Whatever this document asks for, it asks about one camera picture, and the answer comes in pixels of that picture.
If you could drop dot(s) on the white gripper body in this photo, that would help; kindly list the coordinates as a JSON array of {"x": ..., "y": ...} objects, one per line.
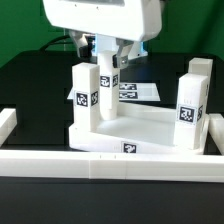
[{"x": 134, "y": 20}]

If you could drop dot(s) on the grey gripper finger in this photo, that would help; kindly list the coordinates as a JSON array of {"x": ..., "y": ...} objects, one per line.
[
  {"x": 120, "y": 59},
  {"x": 83, "y": 43}
]

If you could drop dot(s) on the white desk top tray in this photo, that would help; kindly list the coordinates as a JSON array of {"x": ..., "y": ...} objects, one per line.
[{"x": 137, "y": 129}]

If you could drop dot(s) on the fiducial marker sheet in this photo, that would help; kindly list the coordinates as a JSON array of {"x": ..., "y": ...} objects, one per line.
[{"x": 127, "y": 91}]

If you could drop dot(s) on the white left fence block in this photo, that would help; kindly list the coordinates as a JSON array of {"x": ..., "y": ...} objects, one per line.
[{"x": 8, "y": 121}]

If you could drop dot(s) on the white fence block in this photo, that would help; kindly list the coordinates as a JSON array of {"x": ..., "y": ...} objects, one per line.
[
  {"x": 8, "y": 121},
  {"x": 216, "y": 130}
]

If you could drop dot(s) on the white right fence block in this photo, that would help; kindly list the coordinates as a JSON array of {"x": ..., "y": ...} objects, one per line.
[{"x": 216, "y": 130}]

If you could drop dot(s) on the white front fence bar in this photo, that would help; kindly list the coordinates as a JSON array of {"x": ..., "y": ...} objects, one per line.
[{"x": 25, "y": 163}]

